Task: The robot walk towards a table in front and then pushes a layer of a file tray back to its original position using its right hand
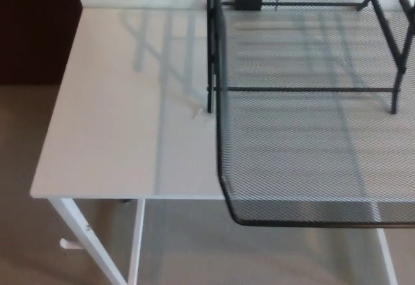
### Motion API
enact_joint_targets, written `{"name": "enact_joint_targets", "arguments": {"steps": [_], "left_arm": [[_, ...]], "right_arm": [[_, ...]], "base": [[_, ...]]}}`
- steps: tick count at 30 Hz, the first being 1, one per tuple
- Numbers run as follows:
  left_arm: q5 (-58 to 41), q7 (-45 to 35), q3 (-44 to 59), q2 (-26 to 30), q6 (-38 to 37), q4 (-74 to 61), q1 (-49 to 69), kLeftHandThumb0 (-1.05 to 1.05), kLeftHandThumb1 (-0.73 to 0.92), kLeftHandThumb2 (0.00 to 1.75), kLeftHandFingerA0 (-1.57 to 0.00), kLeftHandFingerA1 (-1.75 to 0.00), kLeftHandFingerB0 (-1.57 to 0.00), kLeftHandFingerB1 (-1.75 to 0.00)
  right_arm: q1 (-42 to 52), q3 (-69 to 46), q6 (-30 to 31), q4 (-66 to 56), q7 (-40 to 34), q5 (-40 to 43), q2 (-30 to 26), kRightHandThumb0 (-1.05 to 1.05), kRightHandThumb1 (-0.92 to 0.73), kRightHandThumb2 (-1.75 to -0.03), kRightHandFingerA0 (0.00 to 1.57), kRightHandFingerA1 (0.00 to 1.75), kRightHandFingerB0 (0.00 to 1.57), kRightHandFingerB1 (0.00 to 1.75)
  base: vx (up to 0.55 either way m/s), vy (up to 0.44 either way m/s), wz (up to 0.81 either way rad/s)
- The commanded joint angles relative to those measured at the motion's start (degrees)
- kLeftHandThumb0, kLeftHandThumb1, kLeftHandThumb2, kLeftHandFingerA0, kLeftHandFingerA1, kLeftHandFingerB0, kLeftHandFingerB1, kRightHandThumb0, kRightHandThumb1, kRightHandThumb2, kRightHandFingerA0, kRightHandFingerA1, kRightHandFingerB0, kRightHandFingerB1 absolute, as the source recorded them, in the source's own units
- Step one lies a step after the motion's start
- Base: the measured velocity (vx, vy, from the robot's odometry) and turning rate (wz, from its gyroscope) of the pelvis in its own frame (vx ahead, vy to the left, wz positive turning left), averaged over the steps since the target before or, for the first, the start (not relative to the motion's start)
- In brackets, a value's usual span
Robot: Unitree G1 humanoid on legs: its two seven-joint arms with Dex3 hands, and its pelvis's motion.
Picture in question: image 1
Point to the dark brown cabinet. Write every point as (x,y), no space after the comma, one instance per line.
(35,29)

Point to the white peg on table leg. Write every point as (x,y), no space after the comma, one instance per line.
(69,244)

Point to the black mesh sliding tray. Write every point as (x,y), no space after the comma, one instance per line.
(291,184)

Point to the white table leg frame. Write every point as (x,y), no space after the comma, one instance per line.
(81,223)
(387,256)

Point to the small clear tape scrap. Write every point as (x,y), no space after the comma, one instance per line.
(197,112)

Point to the black metal file rack frame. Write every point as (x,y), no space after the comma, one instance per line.
(210,71)

